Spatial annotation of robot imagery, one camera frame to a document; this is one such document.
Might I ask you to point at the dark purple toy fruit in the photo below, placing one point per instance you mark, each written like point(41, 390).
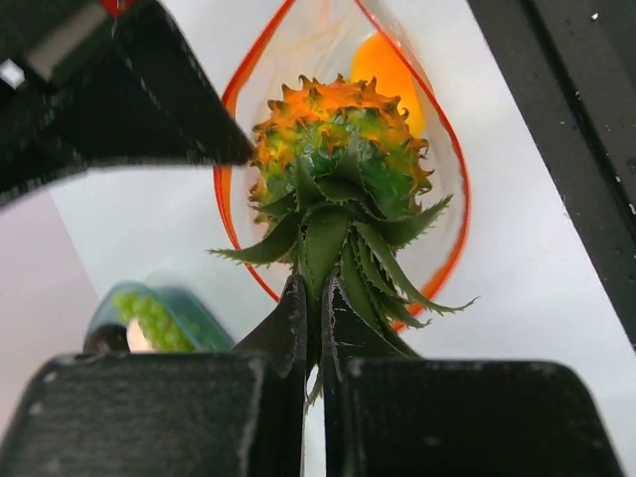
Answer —
point(107, 338)

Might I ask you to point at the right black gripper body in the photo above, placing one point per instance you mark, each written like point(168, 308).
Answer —
point(78, 103)

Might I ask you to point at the teal plastic fruit tray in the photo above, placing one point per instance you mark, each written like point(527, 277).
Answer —
point(190, 314)

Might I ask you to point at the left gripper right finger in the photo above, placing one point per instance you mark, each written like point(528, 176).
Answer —
point(389, 415)

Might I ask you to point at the orange yellow toy mango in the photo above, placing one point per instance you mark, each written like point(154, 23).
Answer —
point(376, 58)

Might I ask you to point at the green toy leafy vegetable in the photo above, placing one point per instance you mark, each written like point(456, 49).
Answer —
point(342, 189)

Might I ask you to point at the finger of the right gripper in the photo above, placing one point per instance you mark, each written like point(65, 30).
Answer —
point(145, 98)

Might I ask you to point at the white toy mushroom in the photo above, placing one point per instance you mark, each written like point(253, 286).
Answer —
point(136, 340)

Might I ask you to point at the green toy grapes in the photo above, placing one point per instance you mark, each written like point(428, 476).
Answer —
point(158, 327)

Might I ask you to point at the clear zip top bag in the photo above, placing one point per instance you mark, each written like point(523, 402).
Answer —
point(318, 40)

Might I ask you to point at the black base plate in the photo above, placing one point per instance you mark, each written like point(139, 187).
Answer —
point(570, 66)

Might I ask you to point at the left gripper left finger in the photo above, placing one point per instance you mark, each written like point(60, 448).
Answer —
point(239, 413)

